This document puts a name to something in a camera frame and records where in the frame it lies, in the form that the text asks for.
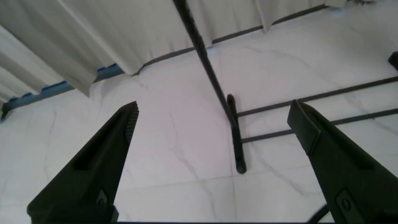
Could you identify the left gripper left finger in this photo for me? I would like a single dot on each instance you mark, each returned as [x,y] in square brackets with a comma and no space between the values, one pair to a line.
[81,189]

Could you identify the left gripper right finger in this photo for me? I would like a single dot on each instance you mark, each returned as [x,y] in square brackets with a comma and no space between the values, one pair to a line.
[348,174]

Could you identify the black clothes rack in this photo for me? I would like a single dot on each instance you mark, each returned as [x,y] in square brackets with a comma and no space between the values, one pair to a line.
[202,53]

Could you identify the white curtain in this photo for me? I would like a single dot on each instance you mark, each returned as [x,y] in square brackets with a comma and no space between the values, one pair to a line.
[93,37]

